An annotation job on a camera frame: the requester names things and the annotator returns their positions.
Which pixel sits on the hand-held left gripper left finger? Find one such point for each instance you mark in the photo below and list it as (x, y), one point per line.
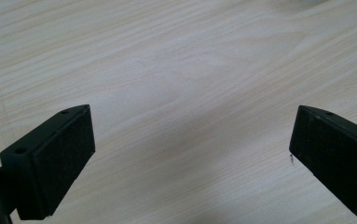
(55, 161)

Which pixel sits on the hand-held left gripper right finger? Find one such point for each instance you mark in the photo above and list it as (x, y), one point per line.
(334, 155)

